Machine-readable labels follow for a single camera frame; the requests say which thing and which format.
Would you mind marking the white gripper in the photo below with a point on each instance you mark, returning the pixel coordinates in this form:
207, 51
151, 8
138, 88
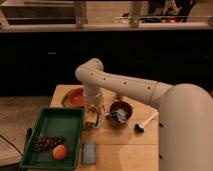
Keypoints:
94, 113

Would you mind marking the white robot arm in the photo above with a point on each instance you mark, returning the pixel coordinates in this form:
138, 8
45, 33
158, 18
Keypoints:
184, 112

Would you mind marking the grey blue eraser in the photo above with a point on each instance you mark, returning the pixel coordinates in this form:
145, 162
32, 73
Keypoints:
89, 153

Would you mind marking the orange bowl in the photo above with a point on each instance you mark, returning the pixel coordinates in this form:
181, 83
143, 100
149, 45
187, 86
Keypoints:
75, 97

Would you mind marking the brown bowl with cloth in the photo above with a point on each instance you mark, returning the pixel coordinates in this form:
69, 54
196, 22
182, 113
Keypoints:
119, 113

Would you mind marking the green plastic tray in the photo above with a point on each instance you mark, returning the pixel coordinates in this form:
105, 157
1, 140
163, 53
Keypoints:
54, 126

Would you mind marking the orange peach fruit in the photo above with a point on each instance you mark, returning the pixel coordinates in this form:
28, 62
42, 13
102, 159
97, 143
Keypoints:
59, 152

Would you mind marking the bunch of dark grapes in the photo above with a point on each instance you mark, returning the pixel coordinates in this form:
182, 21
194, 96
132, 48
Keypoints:
44, 143

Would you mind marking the white handled black brush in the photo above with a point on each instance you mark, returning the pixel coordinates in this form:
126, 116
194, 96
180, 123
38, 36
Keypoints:
139, 127

